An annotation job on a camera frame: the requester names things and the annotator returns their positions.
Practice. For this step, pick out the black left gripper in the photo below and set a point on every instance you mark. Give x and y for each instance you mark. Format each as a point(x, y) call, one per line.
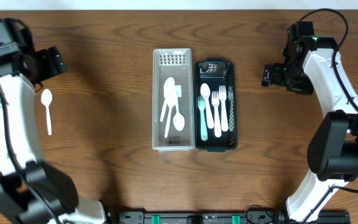
point(56, 60)

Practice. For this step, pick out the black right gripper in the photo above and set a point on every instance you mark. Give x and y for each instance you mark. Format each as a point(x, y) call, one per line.
point(268, 76)

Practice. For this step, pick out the white plastic fork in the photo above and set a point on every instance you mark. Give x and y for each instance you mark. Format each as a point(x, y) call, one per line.
point(217, 124)
point(223, 98)

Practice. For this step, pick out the pale pink plastic spoon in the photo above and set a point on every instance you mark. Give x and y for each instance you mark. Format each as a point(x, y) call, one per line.
point(205, 93)

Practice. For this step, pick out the mint green plastic fork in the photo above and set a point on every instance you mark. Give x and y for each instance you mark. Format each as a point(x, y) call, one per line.
point(203, 127)

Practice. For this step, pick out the white plastic spoon top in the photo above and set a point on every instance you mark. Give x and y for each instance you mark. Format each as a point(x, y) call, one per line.
point(168, 86)

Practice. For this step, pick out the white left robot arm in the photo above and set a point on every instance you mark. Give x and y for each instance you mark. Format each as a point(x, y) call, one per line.
point(32, 190)

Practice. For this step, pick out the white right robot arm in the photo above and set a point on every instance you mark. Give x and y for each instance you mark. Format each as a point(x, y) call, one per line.
point(313, 65)

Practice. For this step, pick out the black plastic basket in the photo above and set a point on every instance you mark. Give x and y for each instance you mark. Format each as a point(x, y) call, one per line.
point(216, 73)

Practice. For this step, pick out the white label in basket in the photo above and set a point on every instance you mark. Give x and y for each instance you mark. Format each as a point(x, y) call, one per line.
point(178, 89)

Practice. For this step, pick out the clear plastic basket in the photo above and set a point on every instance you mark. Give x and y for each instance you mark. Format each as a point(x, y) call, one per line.
point(174, 63)

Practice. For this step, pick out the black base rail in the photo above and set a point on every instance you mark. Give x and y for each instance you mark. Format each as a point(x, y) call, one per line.
point(251, 215)

